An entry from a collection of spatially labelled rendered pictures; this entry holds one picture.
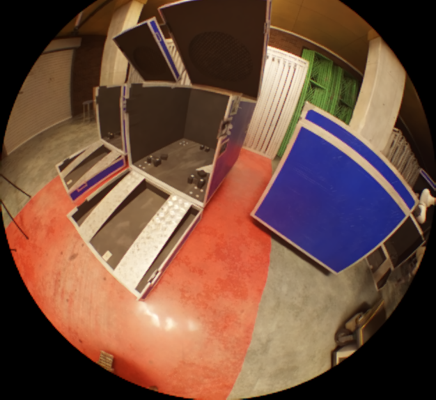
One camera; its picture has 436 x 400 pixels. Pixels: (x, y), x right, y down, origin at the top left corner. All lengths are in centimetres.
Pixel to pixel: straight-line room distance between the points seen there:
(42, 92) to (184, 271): 615
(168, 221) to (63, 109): 583
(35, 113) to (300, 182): 649
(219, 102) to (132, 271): 184
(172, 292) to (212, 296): 25
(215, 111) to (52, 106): 561
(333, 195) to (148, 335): 137
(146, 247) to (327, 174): 120
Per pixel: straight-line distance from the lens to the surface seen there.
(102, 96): 228
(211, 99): 182
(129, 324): 104
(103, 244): 118
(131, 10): 378
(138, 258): 99
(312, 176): 88
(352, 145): 86
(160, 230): 100
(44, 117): 614
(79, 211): 139
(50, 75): 619
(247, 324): 107
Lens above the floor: 97
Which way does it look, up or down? 37 degrees down
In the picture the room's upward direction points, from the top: 16 degrees clockwise
